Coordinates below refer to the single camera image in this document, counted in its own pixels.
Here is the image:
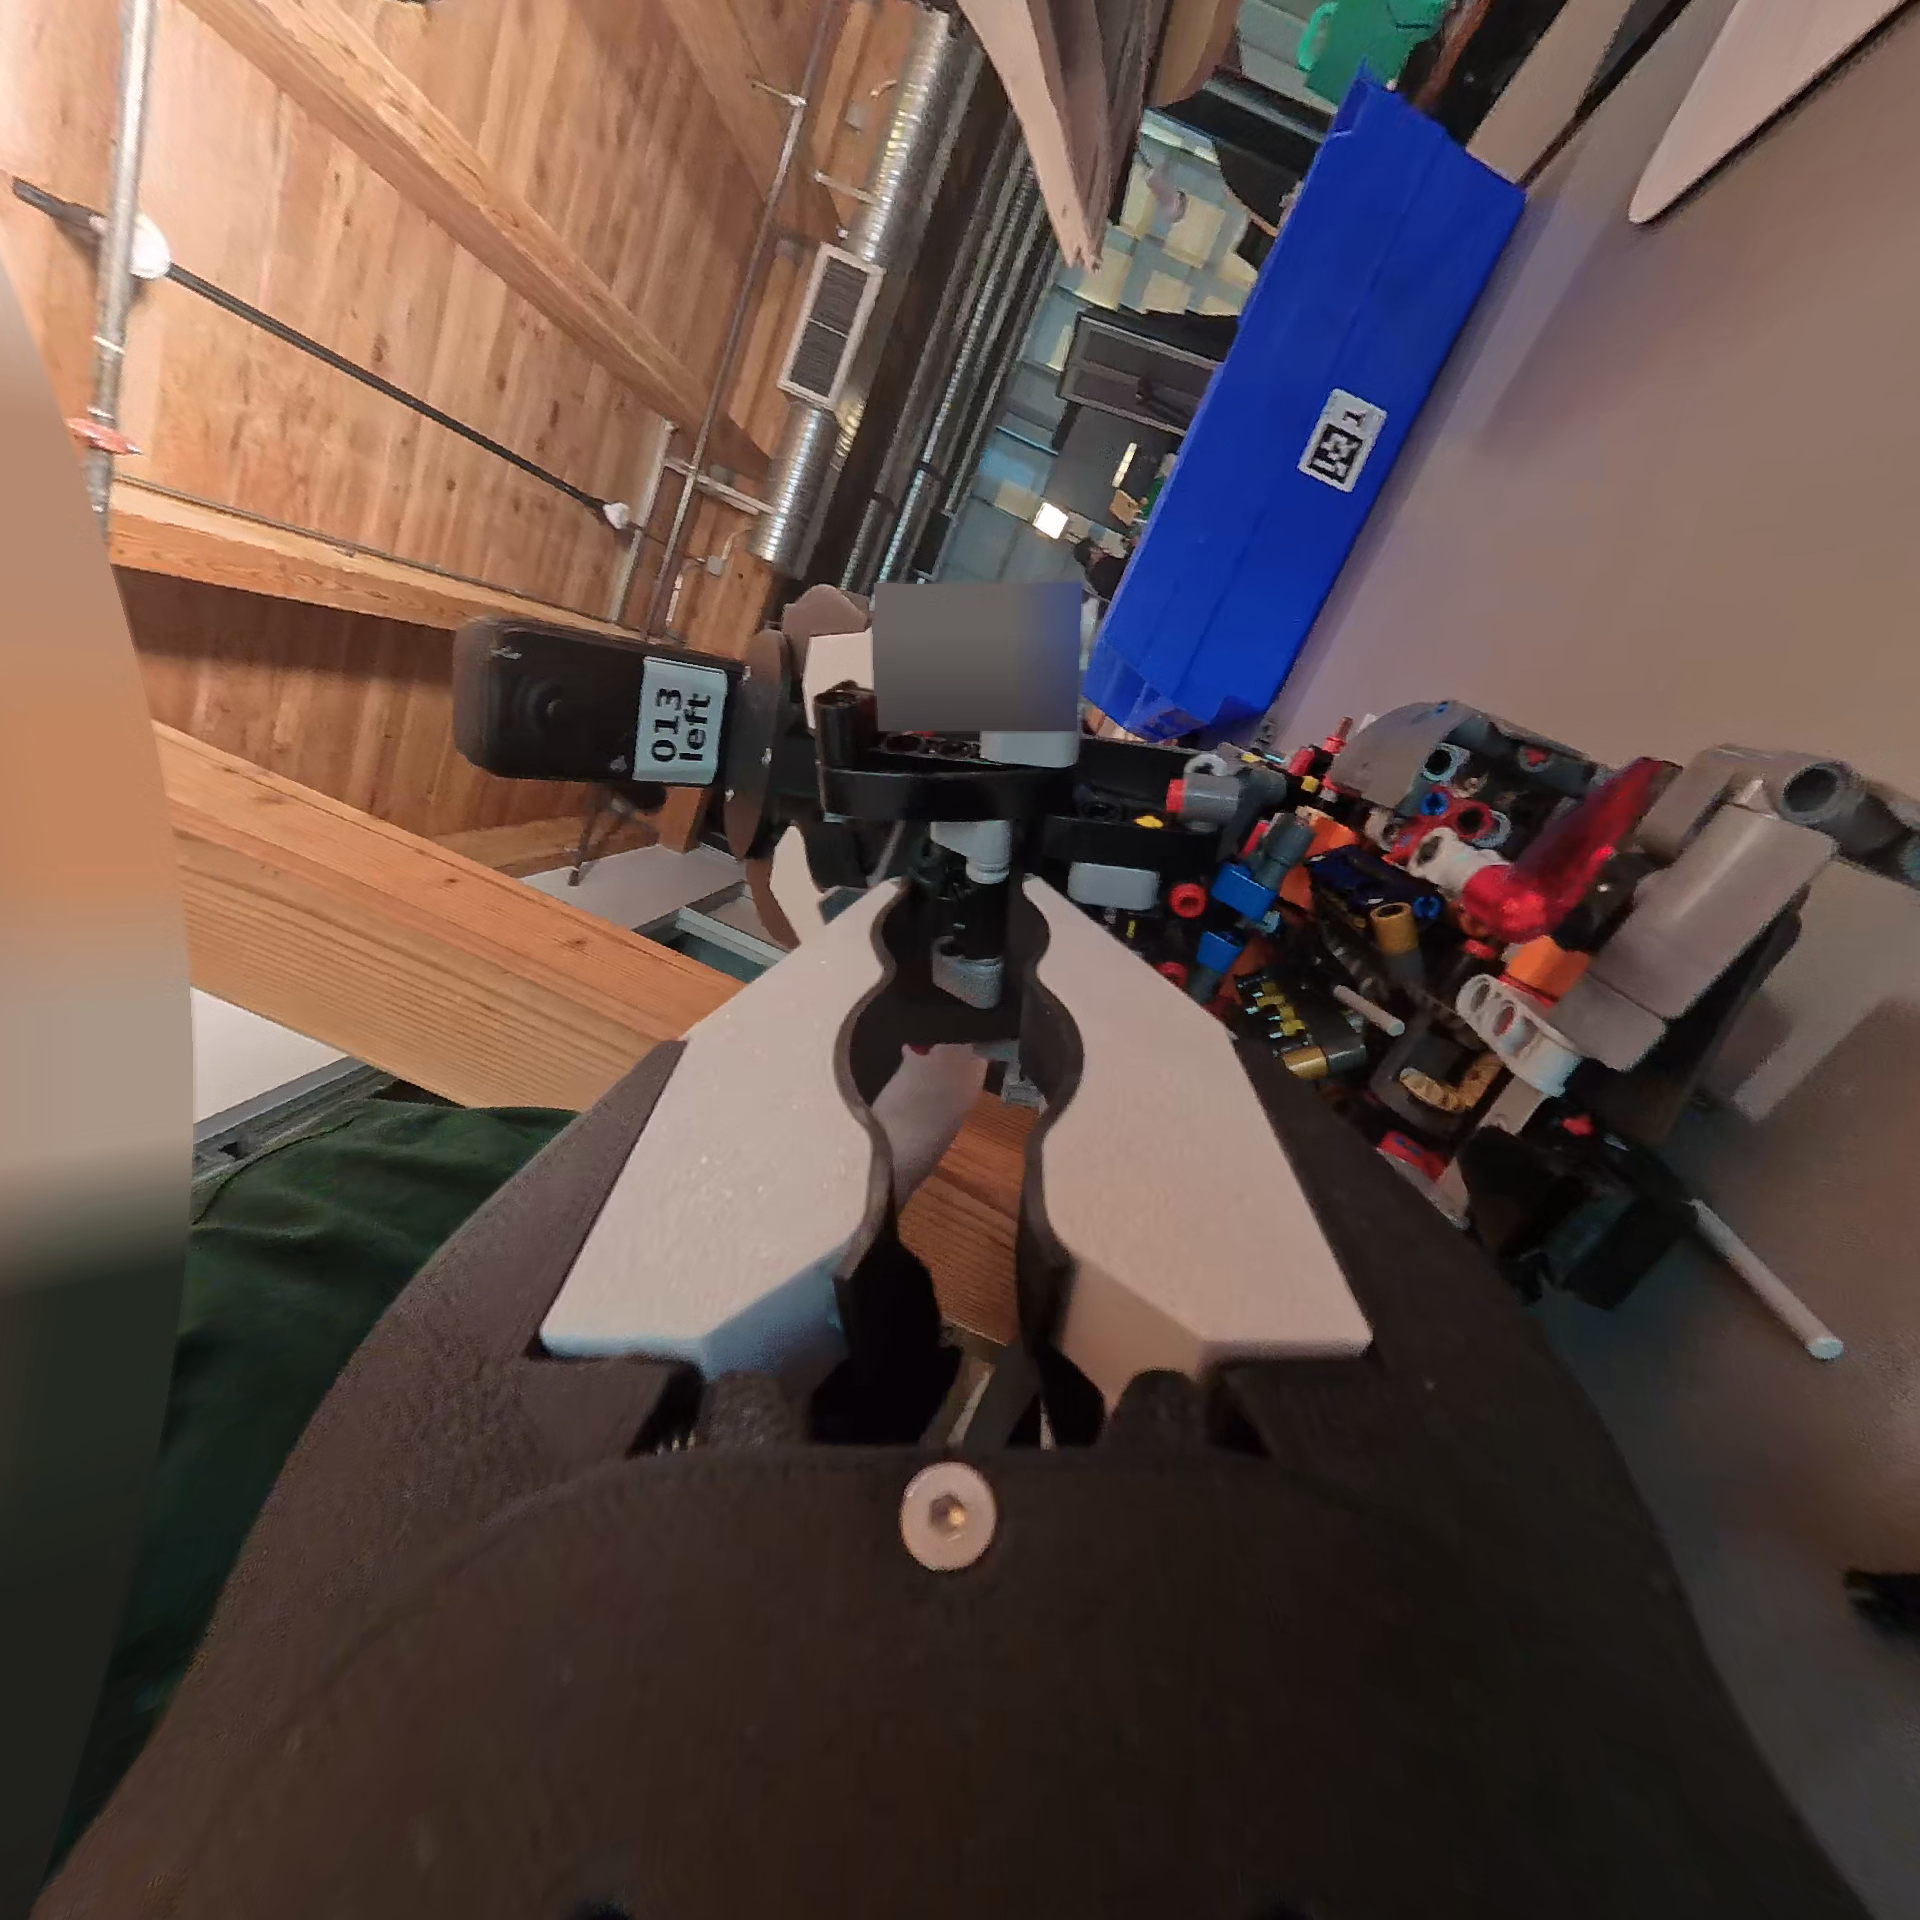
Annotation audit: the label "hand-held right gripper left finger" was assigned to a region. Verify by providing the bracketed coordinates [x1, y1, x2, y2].
[536, 877, 913, 1375]

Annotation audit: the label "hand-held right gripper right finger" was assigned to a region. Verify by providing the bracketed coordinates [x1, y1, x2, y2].
[1020, 877, 1373, 1391]

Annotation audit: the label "black lego sub-assembly red pins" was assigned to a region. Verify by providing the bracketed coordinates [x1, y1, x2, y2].
[814, 682, 1202, 1052]

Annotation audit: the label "large lego vehicle model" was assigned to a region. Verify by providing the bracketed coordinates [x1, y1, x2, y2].
[1033, 697, 1920, 1309]

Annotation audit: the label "light grey lego axle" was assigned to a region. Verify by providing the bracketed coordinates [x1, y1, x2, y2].
[1692, 1197, 1847, 1363]

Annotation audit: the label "open lego instruction booklet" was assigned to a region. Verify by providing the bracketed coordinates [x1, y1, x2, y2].
[959, 0, 1163, 273]

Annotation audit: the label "plain blue plastic bin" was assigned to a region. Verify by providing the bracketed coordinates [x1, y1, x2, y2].
[1082, 661, 1218, 749]

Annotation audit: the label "white ceiling air vent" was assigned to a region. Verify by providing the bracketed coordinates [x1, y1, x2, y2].
[776, 246, 887, 409]

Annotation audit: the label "dark grey cabinet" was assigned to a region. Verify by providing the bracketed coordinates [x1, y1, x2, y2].
[1055, 312, 1223, 423]

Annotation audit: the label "person's green shirt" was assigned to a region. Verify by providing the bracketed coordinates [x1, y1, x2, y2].
[60, 1102, 579, 1862]

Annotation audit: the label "blue plastic bin with tag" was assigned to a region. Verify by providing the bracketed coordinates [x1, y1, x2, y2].
[1082, 60, 1529, 739]

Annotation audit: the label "teal container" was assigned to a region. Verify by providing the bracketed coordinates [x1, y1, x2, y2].
[1296, 0, 1450, 78]

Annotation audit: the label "white book stand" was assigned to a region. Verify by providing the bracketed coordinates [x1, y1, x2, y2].
[1625, 0, 1920, 228]

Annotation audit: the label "silver air duct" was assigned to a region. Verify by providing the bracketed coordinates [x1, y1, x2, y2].
[749, 0, 977, 564]

